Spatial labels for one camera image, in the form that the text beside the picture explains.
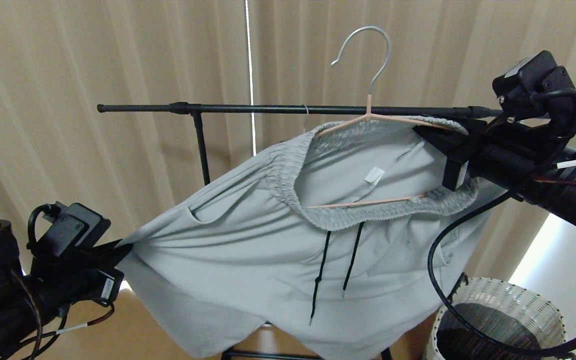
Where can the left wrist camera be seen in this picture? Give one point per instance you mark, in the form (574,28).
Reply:
(75,227)

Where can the pink clothes hanger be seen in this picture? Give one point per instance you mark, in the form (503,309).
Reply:
(369,107)
(306,111)

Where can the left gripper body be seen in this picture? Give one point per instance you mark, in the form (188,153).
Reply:
(83,280)

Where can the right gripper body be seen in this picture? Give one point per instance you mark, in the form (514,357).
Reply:
(498,162)

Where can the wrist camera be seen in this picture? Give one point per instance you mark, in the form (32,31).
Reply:
(75,227)
(533,80)

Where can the beige curtain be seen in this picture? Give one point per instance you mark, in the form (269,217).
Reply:
(93,50)

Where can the black clothes rack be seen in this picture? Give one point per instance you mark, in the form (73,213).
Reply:
(248,108)

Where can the pale grey garment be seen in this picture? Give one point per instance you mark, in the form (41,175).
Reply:
(248,250)

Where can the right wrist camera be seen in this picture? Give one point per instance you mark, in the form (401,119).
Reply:
(533,80)

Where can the white laundry basket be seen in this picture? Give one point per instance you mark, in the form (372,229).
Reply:
(518,300)

